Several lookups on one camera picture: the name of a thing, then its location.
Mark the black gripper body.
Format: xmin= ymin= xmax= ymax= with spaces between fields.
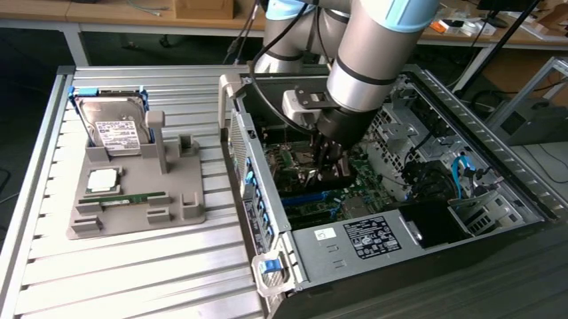
xmin=315 ymin=106 xmax=379 ymax=149

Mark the small green graphics card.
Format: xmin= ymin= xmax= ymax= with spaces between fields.
xmin=274 ymin=156 xmax=358 ymax=194

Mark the CPU socket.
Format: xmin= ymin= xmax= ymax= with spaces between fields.
xmin=283 ymin=146 xmax=318 ymax=167

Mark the green motherboard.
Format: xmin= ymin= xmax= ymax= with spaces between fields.
xmin=261 ymin=139 xmax=400 ymax=230

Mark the perforated metal drive cage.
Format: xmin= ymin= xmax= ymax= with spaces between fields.
xmin=367 ymin=99 xmax=449 ymax=167

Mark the blue expansion slot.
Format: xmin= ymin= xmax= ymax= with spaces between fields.
xmin=282 ymin=191 xmax=331 ymax=206

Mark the grey chipset heat sink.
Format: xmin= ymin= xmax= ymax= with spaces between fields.
xmin=341 ymin=197 xmax=371 ymax=215

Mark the open black PC case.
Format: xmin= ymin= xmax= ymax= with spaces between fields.
xmin=219 ymin=64 xmax=568 ymax=319

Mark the grey power supply unit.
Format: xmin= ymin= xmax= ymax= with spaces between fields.
xmin=290 ymin=212 xmax=426 ymax=283

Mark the black plastic shroud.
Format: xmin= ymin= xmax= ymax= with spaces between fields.
xmin=397 ymin=201 xmax=474 ymax=250

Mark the blue case release latch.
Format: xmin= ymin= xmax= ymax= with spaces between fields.
xmin=259 ymin=259 xmax=283 ymax=275

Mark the small orange box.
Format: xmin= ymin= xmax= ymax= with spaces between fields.
xmin=432 ymin=19 xmax=465 ymax=34

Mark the slotted metal disk bay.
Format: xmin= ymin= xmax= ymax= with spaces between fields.
xmin=448 ymin=191 xmax=547 ymax=237

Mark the grey computer tower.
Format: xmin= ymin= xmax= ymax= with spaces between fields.
xmin=496 ymin=99 xmax=568 ymax=147

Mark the small white box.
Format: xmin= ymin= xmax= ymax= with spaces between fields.
xmin=461 ymin=19 xmax=496 ymax=37

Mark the black slanted pole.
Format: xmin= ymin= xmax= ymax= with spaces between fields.
xmin=452 ymin=0 xmax=543 ymax=96

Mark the grey plastic parts rack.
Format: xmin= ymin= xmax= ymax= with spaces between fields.
xmin=65 ymin=106 xmax=207 ymax=241

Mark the green RAM stick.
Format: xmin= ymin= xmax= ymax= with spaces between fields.
xmin=79 ymin=191 xmax=168 ymax=205

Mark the black monitor stand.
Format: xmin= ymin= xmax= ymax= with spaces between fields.
xmin=477 ymin=0 xmax=509 ymax=29

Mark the hard disk in blue carrier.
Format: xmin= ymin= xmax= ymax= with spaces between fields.
xmin=67 ymin=85 xmax=156 ymax=157

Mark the brown cardboard box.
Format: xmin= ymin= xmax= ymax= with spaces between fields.
xmin=172 ymin=0 xmax=235 ymax=20

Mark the silver CPU chip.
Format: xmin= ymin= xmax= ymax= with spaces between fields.
xmin=85 ymin=168 xmax=122 ymax=193

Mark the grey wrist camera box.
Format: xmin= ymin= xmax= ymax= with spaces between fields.
xmin=282 ymin=86 xmax=338 ymax=132

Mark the black power wire bundle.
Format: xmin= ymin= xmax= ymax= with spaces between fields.
xmin=402 ymin=159 xmax=458 ymax=203

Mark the blue SATA wire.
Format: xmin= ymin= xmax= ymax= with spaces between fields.
xmin=450 ymin=156 xmax=474 ymax=203

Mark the black camera cable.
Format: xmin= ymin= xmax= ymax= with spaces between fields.
xmin=246 ymin=0 xmax=321 ymax=134

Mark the wooden desk white frame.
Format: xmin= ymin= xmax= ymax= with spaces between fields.
xmin=0 ymin=0 xmax=267 ymax=66
xmin=416 ymin=0 xmax=568 ymax=100

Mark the aluminium profile frame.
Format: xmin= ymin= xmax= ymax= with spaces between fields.
xmin=488 ymin=56 xmax=568 ymax=147

